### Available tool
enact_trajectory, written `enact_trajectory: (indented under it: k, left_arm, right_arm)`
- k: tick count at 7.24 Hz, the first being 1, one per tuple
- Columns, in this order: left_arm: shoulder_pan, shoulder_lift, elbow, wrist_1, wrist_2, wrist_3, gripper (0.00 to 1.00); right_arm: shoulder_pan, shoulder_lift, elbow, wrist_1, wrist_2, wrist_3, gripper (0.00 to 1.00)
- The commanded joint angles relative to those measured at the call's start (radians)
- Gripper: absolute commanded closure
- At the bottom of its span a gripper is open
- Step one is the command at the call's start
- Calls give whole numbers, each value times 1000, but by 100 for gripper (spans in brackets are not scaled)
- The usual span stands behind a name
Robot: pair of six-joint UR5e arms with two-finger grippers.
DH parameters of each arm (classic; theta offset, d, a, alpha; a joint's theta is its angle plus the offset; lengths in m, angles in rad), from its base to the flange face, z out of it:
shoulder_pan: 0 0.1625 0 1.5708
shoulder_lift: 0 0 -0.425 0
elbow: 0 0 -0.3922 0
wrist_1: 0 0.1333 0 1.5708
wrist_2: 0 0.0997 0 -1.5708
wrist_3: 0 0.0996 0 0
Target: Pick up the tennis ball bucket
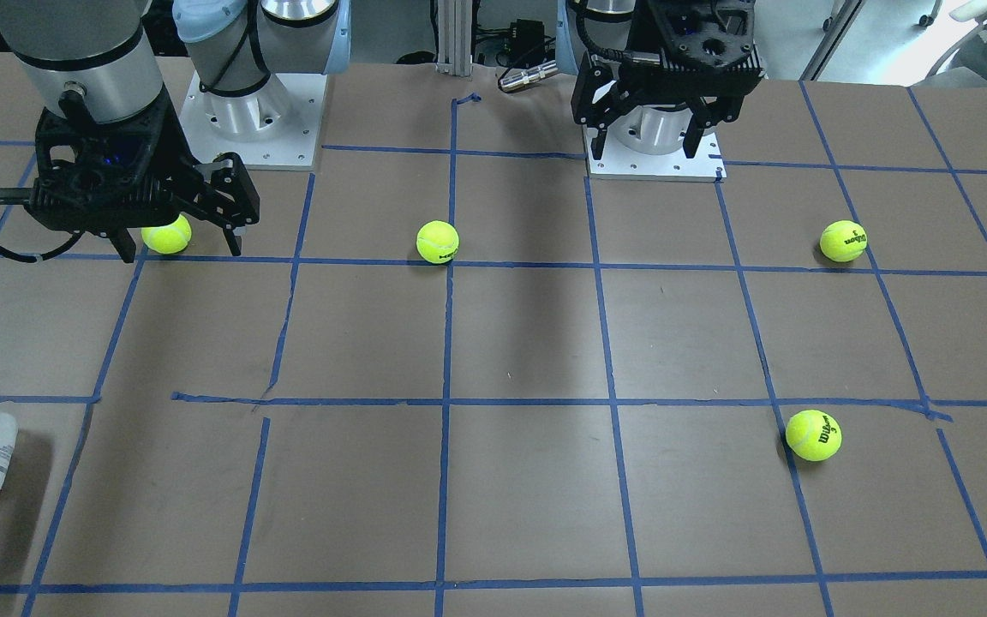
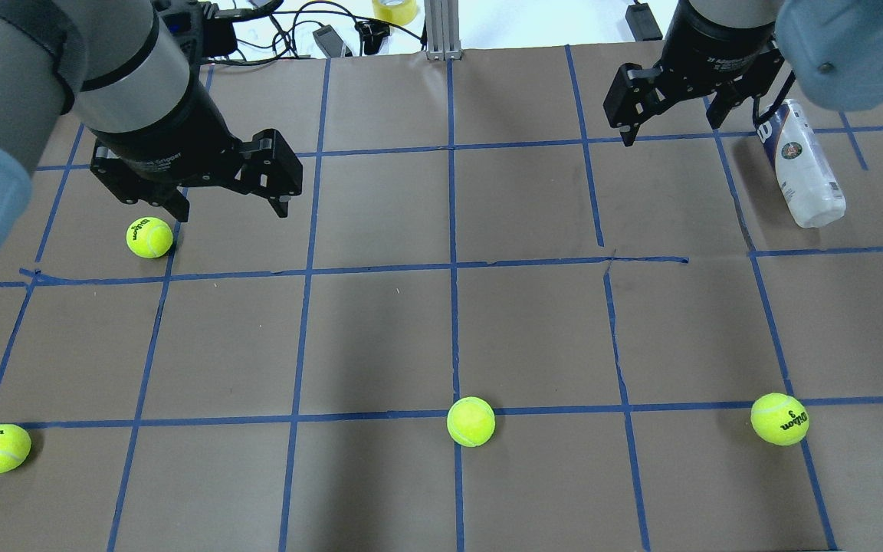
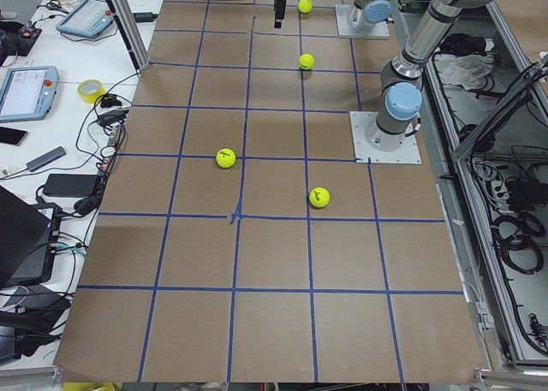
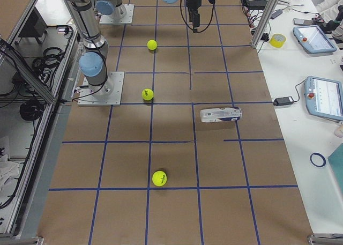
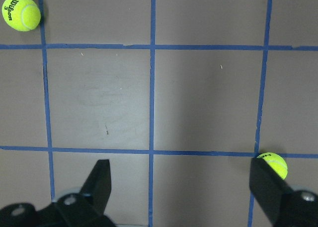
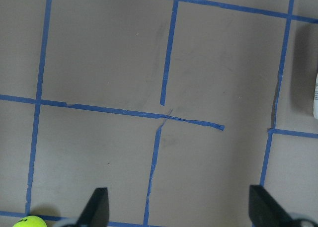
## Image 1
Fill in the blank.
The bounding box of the wilson tennis ball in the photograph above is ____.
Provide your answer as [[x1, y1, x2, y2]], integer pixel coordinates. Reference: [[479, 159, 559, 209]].
[[818, 221, 867, 263], [784, 409, 843, 462]]

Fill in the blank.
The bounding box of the far Wilson tennis ball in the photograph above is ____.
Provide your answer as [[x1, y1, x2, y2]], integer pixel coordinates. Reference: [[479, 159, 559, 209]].
[[818, 221, 867, 263]]

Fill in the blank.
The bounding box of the aluminium frame post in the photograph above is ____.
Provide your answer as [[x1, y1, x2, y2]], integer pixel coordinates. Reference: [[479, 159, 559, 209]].
[[435, 0, 475, 79]]

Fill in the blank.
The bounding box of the centre tennis ball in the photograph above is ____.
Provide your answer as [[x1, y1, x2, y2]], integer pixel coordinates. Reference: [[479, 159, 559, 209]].
[[416, 221, 461, 265]]

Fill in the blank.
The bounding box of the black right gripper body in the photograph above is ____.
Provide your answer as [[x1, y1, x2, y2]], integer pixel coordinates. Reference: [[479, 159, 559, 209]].
[[27, 110, 261, 239]]

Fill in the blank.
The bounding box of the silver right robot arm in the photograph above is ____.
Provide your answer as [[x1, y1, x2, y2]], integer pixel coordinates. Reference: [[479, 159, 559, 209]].
[[0, 1, 351, 263]]

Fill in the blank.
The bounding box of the tennis ball near base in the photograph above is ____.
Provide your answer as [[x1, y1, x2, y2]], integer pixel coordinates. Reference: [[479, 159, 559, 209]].
[[141, 214, 193, 256]]

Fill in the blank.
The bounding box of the silver cable connector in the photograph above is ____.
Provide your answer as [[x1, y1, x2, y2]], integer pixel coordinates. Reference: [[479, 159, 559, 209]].
[[498, 60, 559, 93]]

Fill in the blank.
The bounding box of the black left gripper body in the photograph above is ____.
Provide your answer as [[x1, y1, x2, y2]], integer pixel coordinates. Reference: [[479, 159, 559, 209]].
[[571, 1, 764, 129]]

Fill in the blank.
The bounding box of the front Wilson tennis ball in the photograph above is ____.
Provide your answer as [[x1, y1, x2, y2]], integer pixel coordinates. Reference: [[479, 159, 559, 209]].
[[784, 409, 843, 462]]

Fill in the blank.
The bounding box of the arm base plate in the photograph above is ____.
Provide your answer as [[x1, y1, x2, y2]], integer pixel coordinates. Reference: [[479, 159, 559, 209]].
[[177, 74, 329, 171], [583, 128, 727, 183]]

